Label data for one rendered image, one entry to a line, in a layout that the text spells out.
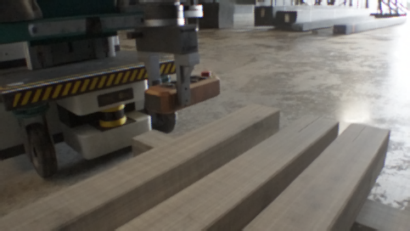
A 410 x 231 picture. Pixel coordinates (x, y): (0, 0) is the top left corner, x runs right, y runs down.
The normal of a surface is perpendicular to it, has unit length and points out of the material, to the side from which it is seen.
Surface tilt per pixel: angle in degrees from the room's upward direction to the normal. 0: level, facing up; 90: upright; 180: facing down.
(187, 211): 0
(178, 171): 90
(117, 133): 90
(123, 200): 90
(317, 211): 0
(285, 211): 0
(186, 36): 90
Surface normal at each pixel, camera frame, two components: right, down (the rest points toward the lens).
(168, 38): -0.65, 0.27
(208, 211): -0.04, -0.94
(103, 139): 0.69, 0.22
